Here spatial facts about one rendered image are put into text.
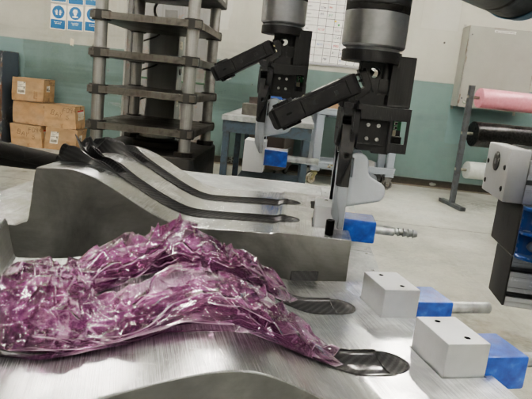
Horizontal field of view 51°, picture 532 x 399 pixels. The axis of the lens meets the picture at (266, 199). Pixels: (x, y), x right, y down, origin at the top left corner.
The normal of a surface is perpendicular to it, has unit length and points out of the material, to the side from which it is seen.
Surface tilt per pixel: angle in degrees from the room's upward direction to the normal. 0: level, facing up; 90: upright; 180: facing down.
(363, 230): 90
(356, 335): 0
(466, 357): 90
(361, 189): 77
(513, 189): 90
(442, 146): 90
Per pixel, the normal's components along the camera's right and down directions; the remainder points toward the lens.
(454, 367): 0.22, 0.22
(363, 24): -0.53, 0.11
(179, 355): -0.09, -0.97
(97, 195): -0.07, 0.19
